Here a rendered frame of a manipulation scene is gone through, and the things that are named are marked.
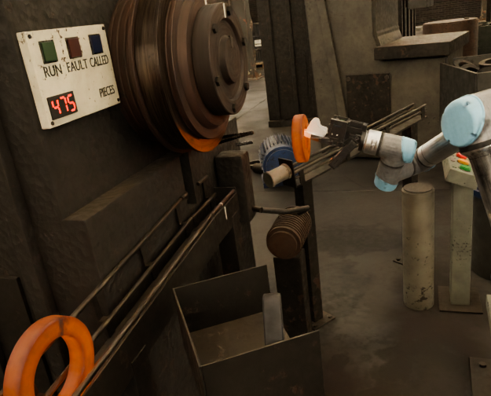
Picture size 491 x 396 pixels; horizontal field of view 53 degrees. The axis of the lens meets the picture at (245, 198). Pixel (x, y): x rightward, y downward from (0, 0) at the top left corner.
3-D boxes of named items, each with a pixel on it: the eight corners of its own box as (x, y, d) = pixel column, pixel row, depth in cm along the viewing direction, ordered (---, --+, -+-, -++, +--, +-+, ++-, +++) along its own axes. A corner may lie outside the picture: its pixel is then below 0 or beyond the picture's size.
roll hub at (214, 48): (202, 126, 122) (183, 5, 112) (237, 104, 146) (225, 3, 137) (223, 125, 120) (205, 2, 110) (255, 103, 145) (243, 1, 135)
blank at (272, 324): (268, 394, 80) (288, 392, 80) (260, 297, 82) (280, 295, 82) (269, 372, 96) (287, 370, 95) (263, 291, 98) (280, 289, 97)
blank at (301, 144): (298, 172, 162) (309, 171, 161) (288, 140, 150) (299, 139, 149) (302, 137, 171) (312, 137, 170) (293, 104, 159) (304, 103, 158)
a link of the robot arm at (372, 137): (375, 152, 158) (374, 159, 151) (361, 148, 159) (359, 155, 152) (382, 129, 155) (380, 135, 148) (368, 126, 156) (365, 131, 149)
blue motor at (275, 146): (265, 194, 355) (259, 148, 343) (259, 171, 408) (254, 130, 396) (307, 188, 355) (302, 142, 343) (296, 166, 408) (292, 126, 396)
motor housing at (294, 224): (278, 355, 187) (261, 227, 169) (291, 321, 206) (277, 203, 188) (312, 359, 183) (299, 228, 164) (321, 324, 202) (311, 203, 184)
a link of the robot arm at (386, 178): (408, 186, 163) (418, 159, 155) (382, 196, 158) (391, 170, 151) (393, 173, 167) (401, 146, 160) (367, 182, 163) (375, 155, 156)
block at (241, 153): (221, 223, 170) (210, 156, 162) (229, 214, 177) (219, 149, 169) (250, 223, 166) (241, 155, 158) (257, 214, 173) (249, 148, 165)
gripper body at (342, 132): (331, 114, 158) (369, 122, 155) (326, 139, 161) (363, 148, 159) (328, 119, 151) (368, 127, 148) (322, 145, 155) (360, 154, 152)
